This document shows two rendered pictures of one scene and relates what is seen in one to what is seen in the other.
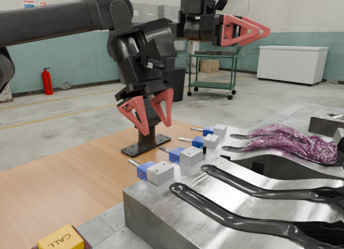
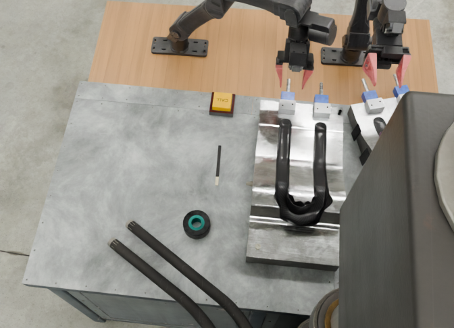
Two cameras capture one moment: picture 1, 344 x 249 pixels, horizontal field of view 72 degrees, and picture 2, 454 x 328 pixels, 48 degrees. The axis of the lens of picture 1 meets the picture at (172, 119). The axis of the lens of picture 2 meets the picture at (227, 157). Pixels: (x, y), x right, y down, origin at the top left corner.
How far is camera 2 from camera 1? 1.22 m
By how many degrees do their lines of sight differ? 57
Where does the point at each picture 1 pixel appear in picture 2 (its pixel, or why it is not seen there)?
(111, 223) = (255, 107)
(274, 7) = not seen: outside the picture
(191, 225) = (265, 146)
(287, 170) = not seen: hidden behind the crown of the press
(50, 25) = (252, 2)
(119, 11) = (290, 15)
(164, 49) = (295, 61)
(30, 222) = (223, 71)
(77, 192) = (258, 69)
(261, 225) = (285, 173)
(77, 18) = (267, 6)
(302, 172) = not seen: hidden behind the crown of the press
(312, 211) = (301, 187)
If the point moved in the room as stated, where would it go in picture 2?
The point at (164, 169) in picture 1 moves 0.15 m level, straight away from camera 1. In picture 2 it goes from (287, 108) to (322, 82)
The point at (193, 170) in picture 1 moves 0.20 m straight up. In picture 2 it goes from (310, 120) to (320, 83)
